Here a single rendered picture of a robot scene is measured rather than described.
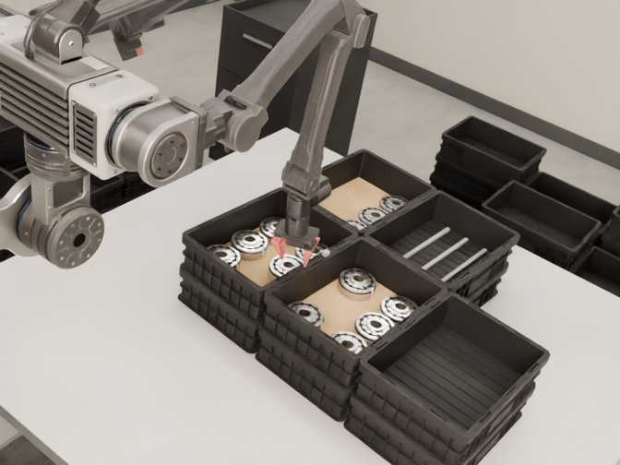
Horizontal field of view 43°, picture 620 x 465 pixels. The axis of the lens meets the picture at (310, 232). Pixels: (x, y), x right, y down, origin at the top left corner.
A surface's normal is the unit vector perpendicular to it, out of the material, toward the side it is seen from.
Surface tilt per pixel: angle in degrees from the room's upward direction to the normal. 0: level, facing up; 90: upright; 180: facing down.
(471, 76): 90
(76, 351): 0
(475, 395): 0
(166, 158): 90
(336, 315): 0
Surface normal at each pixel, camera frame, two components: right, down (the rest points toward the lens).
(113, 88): 0.16, -0.81
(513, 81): -0.59, 0.39
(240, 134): 0.80, 0.42
